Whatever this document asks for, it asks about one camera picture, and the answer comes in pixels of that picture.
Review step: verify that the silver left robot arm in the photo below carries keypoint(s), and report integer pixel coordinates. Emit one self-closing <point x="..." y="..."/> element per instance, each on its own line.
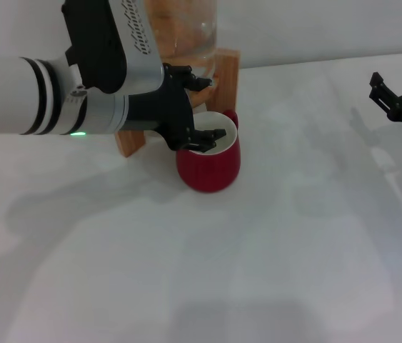
<point x="15" y="96"/>

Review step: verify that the glass beverage dispenser jar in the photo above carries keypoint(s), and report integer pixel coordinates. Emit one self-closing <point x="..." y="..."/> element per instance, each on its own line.
<point x="186" y="28"/>

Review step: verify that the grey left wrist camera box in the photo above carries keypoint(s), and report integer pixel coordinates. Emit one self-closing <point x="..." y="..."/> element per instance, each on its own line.
<point x="111" y="46"/>

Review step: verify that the red ceramic cup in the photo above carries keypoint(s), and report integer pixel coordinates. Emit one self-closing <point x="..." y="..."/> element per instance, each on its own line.
<point x="207" y="171"/>

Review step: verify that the wooden dispenser stand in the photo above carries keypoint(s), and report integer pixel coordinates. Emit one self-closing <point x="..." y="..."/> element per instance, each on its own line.
<point x="227" y="85"/>

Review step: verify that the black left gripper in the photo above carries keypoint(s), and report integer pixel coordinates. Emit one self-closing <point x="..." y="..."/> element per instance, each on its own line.
<point x="165" y="110"/>

